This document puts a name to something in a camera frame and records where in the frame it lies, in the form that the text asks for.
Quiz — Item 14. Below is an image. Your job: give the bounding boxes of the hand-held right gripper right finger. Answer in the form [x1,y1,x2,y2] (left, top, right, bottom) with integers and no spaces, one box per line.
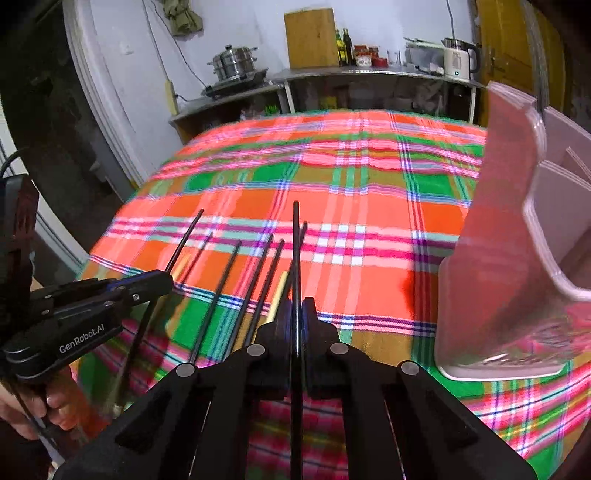
[301,296,539,480]

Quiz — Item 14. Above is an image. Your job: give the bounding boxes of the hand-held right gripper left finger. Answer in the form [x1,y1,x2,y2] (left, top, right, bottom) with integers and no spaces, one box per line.
[54,299,295,480]

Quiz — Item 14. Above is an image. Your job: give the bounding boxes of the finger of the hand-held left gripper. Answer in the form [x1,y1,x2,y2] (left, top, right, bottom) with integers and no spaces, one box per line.
[30,271,175,325]

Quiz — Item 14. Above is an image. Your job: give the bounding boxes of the black chopstick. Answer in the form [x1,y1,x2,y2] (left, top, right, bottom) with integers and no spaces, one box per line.
[224,234,274,358]
[189,241,243,366]
[242,239,285,349]
[291,200,303,480]
[113,209,205,411]
[180,232,214,284]
[286,222,308,291]

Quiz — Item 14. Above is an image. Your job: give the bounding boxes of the pink utensil holder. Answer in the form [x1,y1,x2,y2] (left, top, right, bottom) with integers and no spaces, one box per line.
[434,80,591,381]

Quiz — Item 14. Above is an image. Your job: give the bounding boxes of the person's left hand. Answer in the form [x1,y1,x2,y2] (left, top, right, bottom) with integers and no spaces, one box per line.
[0,382,71,440]

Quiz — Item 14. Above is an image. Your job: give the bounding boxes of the plaid tablecloth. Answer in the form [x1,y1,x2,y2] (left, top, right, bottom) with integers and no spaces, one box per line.
[65,108,591,480]

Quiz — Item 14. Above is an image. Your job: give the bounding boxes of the low steel shelf table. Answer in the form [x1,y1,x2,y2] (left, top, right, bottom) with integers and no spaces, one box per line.
[168,83,284,141]

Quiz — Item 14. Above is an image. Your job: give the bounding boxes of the black induction cooker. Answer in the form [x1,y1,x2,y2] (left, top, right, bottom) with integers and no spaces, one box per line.
[202,69,273,97]

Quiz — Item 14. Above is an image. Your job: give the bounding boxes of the steel steamer pot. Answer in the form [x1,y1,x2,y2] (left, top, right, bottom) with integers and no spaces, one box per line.
[208,45,259,79]

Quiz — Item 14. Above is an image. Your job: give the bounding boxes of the green knotted curtain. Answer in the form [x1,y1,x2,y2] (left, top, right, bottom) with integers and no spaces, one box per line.
[161,0,204,35]

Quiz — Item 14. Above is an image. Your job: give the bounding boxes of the tall steel shelf table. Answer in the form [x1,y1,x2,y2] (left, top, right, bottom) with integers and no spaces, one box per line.
[272,65,485,125]

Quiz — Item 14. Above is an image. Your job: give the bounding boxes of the wooden cutting board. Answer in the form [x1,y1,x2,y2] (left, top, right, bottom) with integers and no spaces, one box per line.
[284,8,340,70]

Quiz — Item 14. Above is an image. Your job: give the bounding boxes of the white plastic container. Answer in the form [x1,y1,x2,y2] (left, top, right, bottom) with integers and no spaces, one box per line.
[405,39,446,75]

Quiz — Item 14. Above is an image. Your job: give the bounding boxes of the white electric kettle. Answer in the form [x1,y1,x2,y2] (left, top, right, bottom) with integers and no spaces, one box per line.
[442,38,482,83]

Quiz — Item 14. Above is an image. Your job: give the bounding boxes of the wooden door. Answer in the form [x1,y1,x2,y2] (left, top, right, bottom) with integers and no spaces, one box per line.
[475,0,566,112]

